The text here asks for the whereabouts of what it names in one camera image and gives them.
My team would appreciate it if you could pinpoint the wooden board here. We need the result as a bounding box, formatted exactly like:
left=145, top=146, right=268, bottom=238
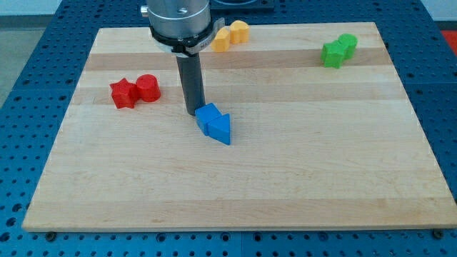
left=22, top=22, right=456, bottom=232

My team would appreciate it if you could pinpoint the yellow pentagon block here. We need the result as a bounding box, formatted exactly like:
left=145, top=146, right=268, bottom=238
left=210, top=28, right=231, bottom=53

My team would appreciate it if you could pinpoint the green star block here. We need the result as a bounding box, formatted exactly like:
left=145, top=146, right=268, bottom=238
left=321, top=41, right=347, bottom=69

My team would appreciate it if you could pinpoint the red star block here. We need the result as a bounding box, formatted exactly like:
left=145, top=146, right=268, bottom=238
left=110, top=78, right=139, bottom=109

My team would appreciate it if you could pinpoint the blue triangle block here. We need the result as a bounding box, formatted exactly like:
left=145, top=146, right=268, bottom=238
left=208, top=114, right=231, bottom=145

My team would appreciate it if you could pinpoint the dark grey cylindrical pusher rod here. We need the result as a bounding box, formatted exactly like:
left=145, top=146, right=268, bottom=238
left=176, top=54, right=206, bottom=116

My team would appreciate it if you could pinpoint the green cylinder block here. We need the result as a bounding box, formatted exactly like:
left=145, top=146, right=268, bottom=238
left=338, top=34, right=358, bottom=60

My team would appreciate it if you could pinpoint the yellow heart block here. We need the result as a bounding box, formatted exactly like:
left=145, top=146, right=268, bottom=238
left=229, top=20, right=250, bottom=44

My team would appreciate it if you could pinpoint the red cylinder block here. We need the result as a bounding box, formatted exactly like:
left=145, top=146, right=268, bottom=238
left=136, top=74, right=161, bottom=102

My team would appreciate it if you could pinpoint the blue cube block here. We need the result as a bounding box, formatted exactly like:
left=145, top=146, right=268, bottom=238
left=195, top=103, right=222, bottom=136

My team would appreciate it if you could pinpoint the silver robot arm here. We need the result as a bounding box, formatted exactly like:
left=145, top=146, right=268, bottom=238
left=140, top=0, right=225, bottom=58

